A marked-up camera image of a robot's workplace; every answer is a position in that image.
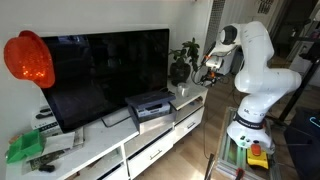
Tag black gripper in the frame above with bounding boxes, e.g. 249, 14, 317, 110
201, 68, 220, 84

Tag clear round plastic container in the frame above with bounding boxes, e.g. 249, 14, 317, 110
176, 82, 190, 98

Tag green plant in glass bowl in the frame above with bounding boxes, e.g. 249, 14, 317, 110
168, 37, 201, 87

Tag open dark blue box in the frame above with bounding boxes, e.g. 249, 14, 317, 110
124, 90, 178, 135

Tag black tripod stand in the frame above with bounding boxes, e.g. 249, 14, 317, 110
278, 36, 320, 123

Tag yellow emergency stop box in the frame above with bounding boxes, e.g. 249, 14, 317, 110
246, 143, 270, 170

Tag black flat screen television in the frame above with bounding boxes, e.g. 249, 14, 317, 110
39, 28, 170, 134

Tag black computer case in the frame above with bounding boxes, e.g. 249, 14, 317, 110
283, 106, 320, 180

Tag white television stand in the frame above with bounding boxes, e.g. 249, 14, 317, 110
4, 78, 209, 180

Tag white paper sheet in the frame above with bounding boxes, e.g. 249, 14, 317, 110
43, 130, 76, 155

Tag white electronic device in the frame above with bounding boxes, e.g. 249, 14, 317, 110
30, 98, 63, 136

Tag black remote control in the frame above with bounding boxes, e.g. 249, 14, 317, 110
38, 163, 56, 173

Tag printed magazine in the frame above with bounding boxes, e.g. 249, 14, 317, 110
21, 126, 85, 176

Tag green plastic box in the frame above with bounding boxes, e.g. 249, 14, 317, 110
5, 129, 45, 164

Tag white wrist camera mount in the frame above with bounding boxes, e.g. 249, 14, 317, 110
205, 55, 224, 70

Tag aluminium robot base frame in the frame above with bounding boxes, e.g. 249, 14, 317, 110
214, 106, 281, 180

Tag red handled clamp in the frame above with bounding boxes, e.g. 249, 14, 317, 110
234, 167, 245, 180

